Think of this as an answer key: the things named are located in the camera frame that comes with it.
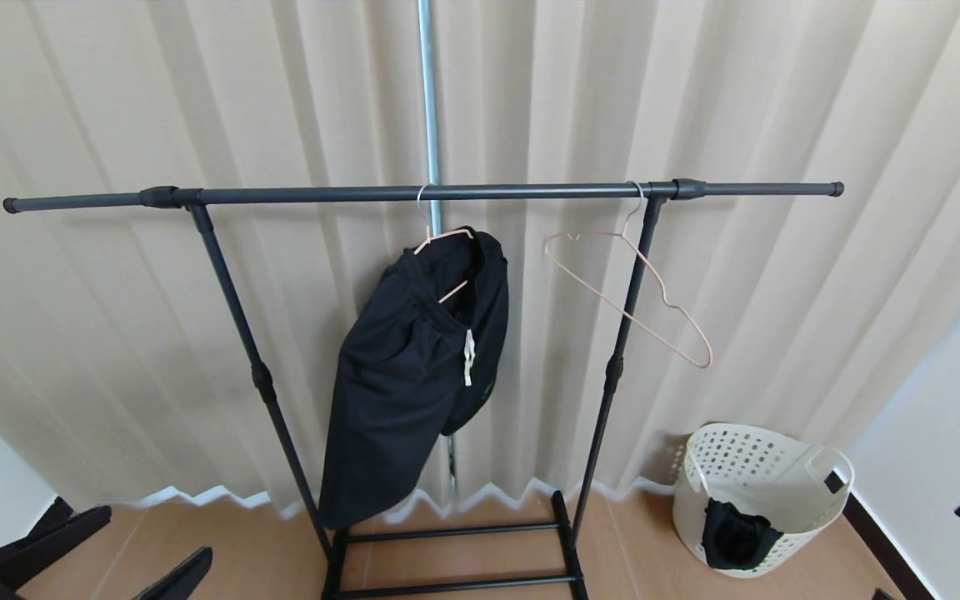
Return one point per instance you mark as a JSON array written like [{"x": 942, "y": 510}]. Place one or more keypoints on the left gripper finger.
[
  {"x": 180, "y": 583},
  {"x": 47, "y": 550}
]

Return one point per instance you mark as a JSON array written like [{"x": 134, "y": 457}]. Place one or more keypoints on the black shorts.
[{"x": 397, "y": 400}]

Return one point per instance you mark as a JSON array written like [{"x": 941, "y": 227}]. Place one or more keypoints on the pink clothes hanger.
[
  {"x": 641, "y": 200},
  {"x": 447, "y": 236}
]

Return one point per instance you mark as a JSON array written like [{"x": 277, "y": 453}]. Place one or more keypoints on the white laundry basket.
[{"x": 780, "y": 492}]

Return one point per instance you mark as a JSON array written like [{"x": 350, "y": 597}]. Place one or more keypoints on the heap of clothes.
[{"x": 734, "y": 537}]

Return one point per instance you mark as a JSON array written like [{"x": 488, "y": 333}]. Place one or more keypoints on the black clothes rack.
[{"x": 322, "y": 194}]

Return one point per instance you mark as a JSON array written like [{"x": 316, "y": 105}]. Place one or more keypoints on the beige curtain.
[{"x": 113, "y": 100}]

